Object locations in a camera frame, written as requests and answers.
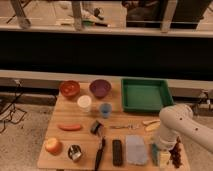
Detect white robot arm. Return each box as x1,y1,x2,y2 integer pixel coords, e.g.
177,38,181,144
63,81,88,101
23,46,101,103
153,104,213,153

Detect green plastic tray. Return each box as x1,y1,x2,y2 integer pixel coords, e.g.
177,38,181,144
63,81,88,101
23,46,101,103
121,79,174,113

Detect black rectangular remote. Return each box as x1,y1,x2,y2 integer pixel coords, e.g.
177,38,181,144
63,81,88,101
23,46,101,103
112,140,123,166

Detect metal fork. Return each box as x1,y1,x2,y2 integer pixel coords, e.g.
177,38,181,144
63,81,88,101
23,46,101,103
109,124,140,130

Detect purple bowl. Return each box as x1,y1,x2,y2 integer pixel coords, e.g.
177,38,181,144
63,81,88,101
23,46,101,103
89,79,111,98

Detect yellow banana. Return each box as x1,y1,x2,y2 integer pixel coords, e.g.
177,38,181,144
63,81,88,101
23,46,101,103
142,119,160,132

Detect grey folded cloth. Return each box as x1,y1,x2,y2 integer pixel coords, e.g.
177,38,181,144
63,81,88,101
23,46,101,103
126,135,148,165

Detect red yellow apple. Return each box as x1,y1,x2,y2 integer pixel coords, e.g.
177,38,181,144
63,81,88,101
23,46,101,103
45,138,62,155

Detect orange carrot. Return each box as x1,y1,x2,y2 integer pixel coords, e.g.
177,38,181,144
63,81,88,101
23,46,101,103
58,124,82,131

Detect small metal cup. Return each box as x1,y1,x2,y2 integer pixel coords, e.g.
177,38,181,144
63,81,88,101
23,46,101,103
68,145,82,162

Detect dark red grapes bunch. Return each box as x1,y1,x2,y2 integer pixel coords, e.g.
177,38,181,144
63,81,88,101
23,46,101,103
170,138,182,168

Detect blue plastic cup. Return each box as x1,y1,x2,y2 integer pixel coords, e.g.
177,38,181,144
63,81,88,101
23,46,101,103
99,103,112,119

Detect red bowl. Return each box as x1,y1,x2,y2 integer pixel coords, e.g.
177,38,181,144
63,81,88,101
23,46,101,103
59,80,80,98

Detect green sponge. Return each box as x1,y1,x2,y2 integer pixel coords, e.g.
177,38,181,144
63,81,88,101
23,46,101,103
151,143,159,166

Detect wooden cutting board table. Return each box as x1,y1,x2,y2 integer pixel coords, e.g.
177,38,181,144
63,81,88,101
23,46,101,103
36,81,191,171

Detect white plastic cup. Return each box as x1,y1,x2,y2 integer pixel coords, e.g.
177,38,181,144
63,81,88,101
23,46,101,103
77,95,92,113

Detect black floor cables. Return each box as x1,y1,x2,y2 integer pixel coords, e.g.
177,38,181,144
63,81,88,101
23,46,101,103
0,79,28,134

